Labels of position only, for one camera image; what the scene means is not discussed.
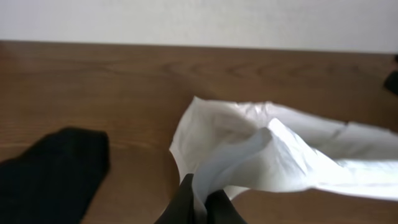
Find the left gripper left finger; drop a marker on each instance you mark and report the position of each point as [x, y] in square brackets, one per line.
[180, 208]

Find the white t-shirt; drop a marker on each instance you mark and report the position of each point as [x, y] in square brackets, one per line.
[270, 147]

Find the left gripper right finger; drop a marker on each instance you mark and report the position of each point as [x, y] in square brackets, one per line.
[220, 210]

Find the folded black garment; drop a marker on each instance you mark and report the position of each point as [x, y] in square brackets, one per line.
[54, 180]

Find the dark navy garment pile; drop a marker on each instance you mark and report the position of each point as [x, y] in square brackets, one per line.
[391, 82]

